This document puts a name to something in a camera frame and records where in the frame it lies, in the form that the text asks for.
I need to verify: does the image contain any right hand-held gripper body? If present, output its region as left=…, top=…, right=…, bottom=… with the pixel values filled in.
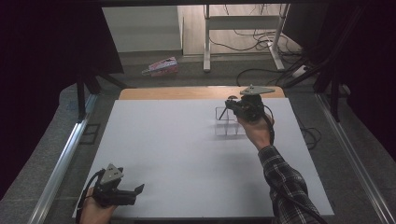
left=225, top=84, right=276, bottom=123

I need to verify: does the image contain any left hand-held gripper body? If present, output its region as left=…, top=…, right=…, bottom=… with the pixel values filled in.
left=92, top=163, right=138, bottom=208

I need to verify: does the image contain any thin black pen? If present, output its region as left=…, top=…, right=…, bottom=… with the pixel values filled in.
left=218, top=106, right=231, bottom=121

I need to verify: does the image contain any clear acrylic organizer box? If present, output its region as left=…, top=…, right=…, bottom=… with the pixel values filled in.
left=214, top=105, right=248, bottom=137

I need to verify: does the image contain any person's right hand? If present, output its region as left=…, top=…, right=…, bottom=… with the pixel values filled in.
left=237, top=105, right=276, bottom=152

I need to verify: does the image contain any person's left hand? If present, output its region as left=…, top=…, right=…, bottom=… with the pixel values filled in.
left=79, top=188, right=118, bottom=224

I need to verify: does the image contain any white power strip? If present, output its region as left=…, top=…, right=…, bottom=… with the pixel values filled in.
left=291, top=64, right=310, bottom=78

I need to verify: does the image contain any pink carton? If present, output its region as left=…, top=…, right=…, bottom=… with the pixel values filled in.
left=141, top=56, right=179, bottom=78

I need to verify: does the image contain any black metal stand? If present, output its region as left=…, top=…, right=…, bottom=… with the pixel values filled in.
left=329, top=69, right=343, bottom=123
left=76, top=68, right=135, bottom=123

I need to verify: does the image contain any white cabinet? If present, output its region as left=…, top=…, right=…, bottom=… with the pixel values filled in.
left=102, top=5, right=184, bottom=54

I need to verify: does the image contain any black curtain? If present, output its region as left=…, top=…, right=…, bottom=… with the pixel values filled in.
left=282, top=0, right=396, bottom=161
left=0, top=0, right=125, bottom=201

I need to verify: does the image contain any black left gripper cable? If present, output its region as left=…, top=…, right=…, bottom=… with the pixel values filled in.
left=75, top=168, right=106, bottom=224

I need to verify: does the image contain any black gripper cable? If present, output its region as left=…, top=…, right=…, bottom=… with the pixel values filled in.
left=262, top=105, right=330, bottom=224
left=75, top=168, right=106, bottom=224

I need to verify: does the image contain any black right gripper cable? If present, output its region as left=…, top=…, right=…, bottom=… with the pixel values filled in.
left=262, top=105, right=330, bottom=224

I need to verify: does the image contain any aluminium rail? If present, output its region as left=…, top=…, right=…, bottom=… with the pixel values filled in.
left=28, top=92, right=98, bottom=224
left=315, top=92, right=396, bottom=224

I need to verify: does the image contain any looped black floor cable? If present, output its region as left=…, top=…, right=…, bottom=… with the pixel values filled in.
left=293, top=108, right=322, bottom=151

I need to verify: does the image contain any tangle of black floor cables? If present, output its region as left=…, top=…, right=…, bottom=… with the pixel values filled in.
left=207, top=4, right=304, bottom=58

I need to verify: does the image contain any white metal desk frame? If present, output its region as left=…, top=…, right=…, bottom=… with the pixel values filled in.
left=203, top=3, right=291, bottom=74

